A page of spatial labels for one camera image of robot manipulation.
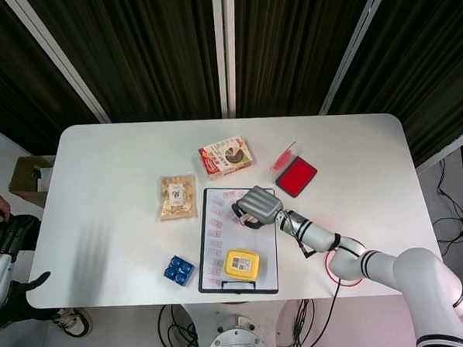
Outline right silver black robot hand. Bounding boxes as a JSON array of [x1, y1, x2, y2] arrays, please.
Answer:
[[228, 184, 285, 232]]

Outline red ink pad clear lid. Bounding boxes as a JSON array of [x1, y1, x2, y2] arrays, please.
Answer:
[[267, 140, 320, 200]]

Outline black clipboard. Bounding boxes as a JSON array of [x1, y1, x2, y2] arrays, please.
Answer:
[[193, 184, 282, 299]]

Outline black trouser leg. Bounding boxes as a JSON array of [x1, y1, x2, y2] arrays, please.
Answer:
[[0, 290, 64, 327]]

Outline white paper with red stamps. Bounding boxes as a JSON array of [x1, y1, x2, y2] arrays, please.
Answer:
[[196, 186, 279, 293]]

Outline printed snack carton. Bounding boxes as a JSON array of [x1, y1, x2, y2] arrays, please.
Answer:
[[196, 136, 257, 182]]

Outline yellow square box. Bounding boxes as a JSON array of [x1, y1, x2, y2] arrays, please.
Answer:
[[222, 246, 263, 280]]

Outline clear bag of snacks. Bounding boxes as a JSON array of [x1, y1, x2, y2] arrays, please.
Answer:
[[154, 173, 200, 223]]

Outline black and white sneaker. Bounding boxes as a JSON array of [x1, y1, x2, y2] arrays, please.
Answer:
[[51, 306, 94, 339]]

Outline brown cardboard box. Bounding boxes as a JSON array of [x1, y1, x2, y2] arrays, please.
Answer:
[[7, 154, 57, 209]]

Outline blue toy building block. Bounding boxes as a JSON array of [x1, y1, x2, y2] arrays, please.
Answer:
[[161, 253, 196, 287]]

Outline grey robot torso column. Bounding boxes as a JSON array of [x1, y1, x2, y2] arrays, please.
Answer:
[[202, 313, 278, 347]]

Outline dark pleated curtain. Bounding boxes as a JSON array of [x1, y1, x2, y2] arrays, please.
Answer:
[[0, 0, 463, 186]]

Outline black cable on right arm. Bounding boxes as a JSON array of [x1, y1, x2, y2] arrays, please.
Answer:
[[283, 210, 342, 259]]

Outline thin red ring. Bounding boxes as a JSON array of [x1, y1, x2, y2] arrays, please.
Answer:
[[323, 248, 362, 290]]

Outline black floor cable bundle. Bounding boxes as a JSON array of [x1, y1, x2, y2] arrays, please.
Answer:
[[274, 279, 347, 347], [156, 303, 205, 347], [428, 157, 463, 257]]

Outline white upright frame post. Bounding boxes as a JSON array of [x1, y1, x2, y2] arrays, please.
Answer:
[[211, 0, 242, 119]]

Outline white slanted frame post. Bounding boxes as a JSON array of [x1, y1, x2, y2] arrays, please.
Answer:
[[312, 0, 403, 116], [4, 0, 112, 128]]

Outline white frame beam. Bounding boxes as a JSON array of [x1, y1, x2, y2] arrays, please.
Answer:
[[413, 125, 463, 176]]

